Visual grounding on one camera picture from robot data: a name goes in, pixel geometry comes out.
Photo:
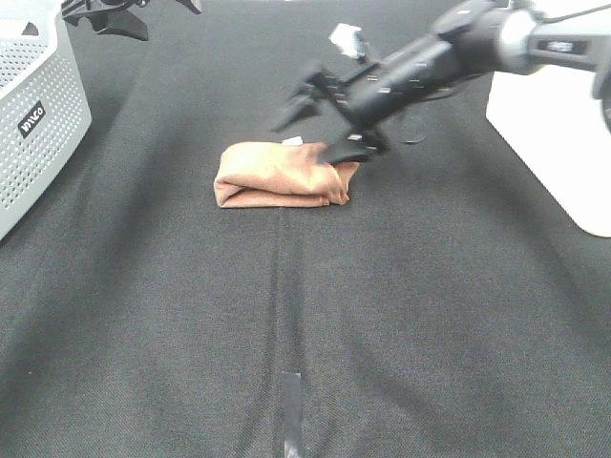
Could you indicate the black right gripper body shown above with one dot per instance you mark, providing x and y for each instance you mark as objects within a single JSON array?
[{"x": 363, "y": 98}]

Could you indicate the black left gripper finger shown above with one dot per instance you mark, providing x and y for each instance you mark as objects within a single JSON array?
[
  {"x": 121, "y": 23},
  {"x": 74, "y": 10}
]

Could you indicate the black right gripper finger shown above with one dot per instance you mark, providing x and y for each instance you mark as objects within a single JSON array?
[
  {"x": 303, "y": 104},
  {"x": 344, "y": 151}
]

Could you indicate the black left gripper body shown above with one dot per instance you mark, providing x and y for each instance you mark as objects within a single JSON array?
[{"x": 194, "y": 6}]

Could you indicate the brown microfiber towel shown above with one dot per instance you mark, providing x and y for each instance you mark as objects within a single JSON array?
[{"x": 256, "y": 174}]

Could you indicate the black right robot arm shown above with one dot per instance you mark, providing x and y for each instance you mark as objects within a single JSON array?
[{"x": 469, "y": 40}]

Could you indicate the grey perforated plastic basket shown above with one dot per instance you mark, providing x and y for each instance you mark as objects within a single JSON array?
[{"x": 44, "y": 109}]

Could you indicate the black table cloth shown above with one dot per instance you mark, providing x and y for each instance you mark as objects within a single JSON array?
[{"x": 449, "y": 309}]

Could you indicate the pale green storage box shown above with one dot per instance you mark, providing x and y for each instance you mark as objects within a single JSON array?
[{"x": 555, "y": 126}]

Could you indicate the grey tape strip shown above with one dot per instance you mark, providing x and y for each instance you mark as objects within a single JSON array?
[{"x": 293, "y": 415}]

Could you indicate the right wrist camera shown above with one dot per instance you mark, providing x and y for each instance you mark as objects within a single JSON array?
[{"x": 350, "y": 42}]

